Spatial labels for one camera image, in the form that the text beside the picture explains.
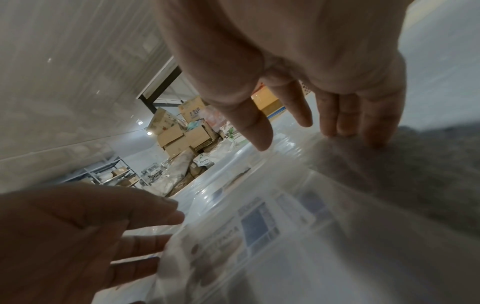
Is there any person's left hand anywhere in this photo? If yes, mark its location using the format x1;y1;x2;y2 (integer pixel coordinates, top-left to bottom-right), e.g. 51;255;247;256
0;182;186;304

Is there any person's right hand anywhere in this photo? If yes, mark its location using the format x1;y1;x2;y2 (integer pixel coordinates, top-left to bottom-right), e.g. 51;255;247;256
153;0;417;152

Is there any stack of clear bags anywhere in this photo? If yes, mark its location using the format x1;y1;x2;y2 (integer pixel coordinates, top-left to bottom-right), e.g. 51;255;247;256
146;166;480;304

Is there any plain yellowish cardboard box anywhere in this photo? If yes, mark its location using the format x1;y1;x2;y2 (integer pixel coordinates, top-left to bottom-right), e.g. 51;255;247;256
251;86;283;117

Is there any grey metal shelf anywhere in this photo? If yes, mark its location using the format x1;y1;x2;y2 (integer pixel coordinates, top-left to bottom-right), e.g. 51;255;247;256
55;157;143;190

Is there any cardboard box with blue stripe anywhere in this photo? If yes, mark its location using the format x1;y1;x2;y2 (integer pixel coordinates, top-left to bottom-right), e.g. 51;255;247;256
267;106;289;122

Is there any heap of tilted cardboard boxes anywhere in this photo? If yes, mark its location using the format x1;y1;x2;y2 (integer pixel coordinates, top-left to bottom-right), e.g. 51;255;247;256
149;96;222;160

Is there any white sack with blue print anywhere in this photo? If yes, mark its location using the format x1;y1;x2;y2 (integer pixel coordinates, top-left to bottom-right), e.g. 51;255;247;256
194;154;218;168

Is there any grey table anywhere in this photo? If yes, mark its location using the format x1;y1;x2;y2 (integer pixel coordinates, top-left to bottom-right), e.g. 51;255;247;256
310;0;480;244

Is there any black metal frame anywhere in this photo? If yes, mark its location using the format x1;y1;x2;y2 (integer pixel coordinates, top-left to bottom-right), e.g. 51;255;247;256
136;56;184;115

